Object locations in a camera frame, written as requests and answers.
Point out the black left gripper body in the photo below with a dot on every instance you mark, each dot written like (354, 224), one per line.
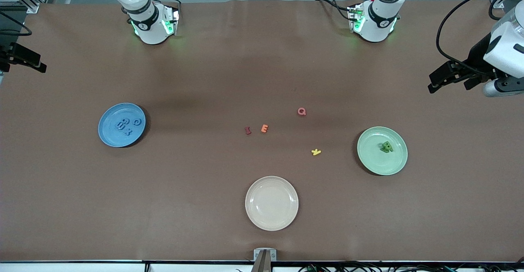
(477, 57)

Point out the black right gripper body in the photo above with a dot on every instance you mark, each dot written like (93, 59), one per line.
(9, 52)

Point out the green letter N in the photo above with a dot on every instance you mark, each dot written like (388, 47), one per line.
(388, 150)

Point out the blue digit 9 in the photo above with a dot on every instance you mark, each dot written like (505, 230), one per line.
(123, 120)

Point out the blue letter m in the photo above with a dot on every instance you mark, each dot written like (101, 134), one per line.
(120, 128)

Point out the blue letter x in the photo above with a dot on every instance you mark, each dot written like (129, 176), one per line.
(128, 132)

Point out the blue letter c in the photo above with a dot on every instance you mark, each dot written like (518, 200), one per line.
(137, 118)

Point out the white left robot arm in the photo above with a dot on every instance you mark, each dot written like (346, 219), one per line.
(376, 26)

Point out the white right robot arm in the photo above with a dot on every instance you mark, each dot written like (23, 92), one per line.
(151, 30)

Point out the green plate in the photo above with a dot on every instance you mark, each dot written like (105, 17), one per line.
(382, 163)

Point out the blue plate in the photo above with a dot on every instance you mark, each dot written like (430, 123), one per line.
(108, 137)

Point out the yellow letter k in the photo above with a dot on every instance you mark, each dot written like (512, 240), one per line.
(315, 151)

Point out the red letter Q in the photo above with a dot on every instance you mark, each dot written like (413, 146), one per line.
(298, 111)

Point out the brown table mat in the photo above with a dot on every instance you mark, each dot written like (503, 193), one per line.
(262, 59)

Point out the orange letter E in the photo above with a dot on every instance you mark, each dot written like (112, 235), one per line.
(263, 128)

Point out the red digit 1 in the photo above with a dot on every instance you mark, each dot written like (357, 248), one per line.
(248, 131)

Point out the beige plate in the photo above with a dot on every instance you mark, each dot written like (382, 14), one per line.
(272, 203)

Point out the white table edge rail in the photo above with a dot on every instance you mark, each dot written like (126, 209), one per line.
(82, 268)

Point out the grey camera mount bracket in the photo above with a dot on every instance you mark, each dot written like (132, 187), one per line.
(265, 259)

